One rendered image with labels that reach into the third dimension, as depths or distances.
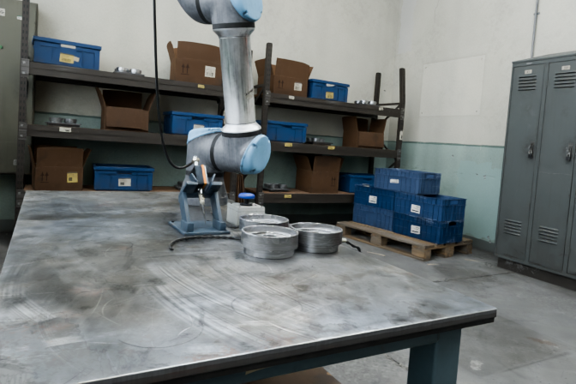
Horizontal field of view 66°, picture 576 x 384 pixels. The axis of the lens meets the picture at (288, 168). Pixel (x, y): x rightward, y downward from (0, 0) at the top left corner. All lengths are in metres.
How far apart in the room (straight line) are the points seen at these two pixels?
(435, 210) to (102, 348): 4.13
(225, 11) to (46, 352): 0.94
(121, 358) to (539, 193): 4.03
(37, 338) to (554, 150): 4.03
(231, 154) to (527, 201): 3.41
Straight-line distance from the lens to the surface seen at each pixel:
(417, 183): 4.61
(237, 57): 1.24
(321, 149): 4.98
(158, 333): 0.51
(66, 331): 0.53
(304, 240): 0.85
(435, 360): 0.70
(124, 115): 4.28
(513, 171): 4.43
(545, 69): 4.39
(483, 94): 5.35
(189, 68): 4.47
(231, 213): 1.09
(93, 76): 4.22
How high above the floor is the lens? 1.01
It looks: 3 degrees down
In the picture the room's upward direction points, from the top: 4 degrees clockwise
